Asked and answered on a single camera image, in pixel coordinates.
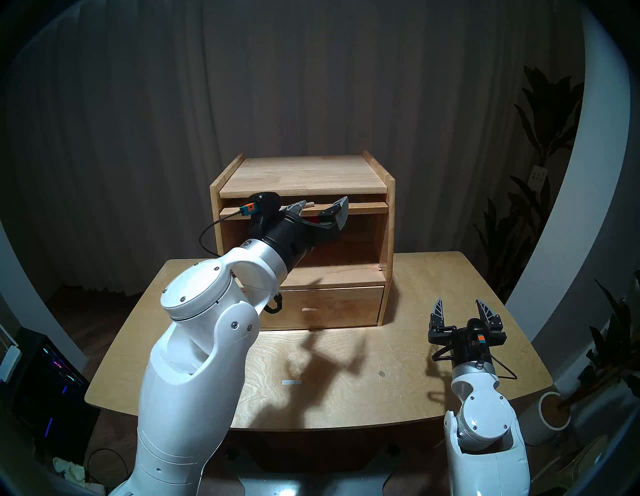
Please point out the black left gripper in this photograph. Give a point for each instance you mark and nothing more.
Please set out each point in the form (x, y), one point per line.
(292, 240)

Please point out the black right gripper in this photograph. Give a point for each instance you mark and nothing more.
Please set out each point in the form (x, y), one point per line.
(470, 355)

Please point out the red patterned towel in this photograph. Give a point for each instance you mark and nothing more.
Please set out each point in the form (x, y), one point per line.
(319, 219)

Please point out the wooden flap door wavy window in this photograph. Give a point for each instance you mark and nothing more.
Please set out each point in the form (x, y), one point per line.
(365, 208)

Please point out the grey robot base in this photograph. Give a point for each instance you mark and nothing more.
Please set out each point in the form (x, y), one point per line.
(310, 487)

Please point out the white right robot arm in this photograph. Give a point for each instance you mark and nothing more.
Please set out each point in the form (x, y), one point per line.
(485, 425)

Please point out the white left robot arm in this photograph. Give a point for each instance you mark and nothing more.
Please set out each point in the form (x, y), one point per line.
(190, 375)

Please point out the wooden drawer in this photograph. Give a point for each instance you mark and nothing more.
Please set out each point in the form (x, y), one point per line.
(340, 305)

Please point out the wooden cabinet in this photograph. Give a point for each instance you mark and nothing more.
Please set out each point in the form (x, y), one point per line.
(300, 175)

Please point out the white plant pot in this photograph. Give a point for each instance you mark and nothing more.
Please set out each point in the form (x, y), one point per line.
(537, 425)

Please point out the grey curtain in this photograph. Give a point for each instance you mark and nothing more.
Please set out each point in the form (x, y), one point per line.
(350, 75)

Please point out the potted dark leafy plant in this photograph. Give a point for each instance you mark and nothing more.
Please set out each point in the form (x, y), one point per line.
(617, 345)

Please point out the white plant tag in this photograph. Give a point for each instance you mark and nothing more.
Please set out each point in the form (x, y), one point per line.
(539, 180)

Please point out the white tape strip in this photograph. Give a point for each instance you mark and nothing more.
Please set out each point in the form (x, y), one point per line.
(292, 382)

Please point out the tall dark leafy plant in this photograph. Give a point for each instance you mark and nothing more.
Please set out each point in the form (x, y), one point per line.
(542, 115)

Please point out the black computer case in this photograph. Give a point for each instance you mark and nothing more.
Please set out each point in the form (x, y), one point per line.
(45, 390)

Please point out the white box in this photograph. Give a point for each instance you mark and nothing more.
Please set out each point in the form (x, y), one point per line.
(9, 362)

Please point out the white crumpled cloth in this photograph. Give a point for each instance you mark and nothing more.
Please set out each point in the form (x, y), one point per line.
(70, 470)

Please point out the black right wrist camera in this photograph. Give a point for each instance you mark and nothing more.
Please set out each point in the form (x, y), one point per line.
(477, 337)

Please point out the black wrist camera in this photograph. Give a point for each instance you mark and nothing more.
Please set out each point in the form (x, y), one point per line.
(477, 337)
(265, 201)

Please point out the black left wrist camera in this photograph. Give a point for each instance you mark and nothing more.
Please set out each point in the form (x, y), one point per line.
(265, 201)

